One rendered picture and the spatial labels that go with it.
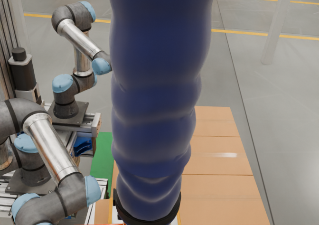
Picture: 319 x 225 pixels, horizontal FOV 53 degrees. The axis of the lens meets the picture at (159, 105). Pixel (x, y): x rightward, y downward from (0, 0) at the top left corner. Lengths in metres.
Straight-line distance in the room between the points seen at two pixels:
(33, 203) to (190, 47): 0.54
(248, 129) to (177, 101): 2.96
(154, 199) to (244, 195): 1.38
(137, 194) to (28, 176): 0.75
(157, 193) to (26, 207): 0.35
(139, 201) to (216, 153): 1.56
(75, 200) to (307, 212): 2.48
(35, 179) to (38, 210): 0.75
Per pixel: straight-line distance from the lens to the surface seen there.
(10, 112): 1.13
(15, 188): 1.67
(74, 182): 0.92
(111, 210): 1.40
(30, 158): 1.54
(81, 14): 1.72
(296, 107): 4.26
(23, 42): 4.85
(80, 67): 1.89
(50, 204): 0.89
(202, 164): 2.41
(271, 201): 3.07
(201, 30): 0.69
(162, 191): 0.97
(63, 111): 1.95
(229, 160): 2.48
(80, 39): 1.54
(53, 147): 1.00
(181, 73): 0.69
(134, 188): 0.96
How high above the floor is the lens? 2.28
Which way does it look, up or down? 37 degrees down
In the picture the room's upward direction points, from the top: 5 degrees clockwise
